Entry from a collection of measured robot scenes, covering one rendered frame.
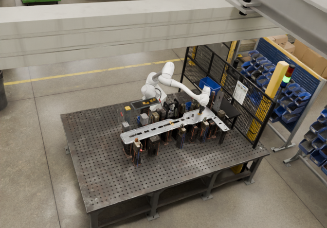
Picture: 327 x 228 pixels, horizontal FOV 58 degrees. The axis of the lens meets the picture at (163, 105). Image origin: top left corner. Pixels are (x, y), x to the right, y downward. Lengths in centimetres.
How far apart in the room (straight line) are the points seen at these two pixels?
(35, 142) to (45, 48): 442
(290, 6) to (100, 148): 340
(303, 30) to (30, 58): 64
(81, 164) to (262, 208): 262
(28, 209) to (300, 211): 377
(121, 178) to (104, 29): 303
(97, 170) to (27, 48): 310
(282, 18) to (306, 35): 9
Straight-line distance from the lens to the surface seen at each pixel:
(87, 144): 401
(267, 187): 497
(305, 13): 81
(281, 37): 691
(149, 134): 373
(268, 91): 394
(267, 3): 89
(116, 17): 73
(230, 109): 434
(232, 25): 91
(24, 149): 506
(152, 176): 370
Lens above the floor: 369
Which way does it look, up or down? 40 degrees down
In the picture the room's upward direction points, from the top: 9 degrees clockwise
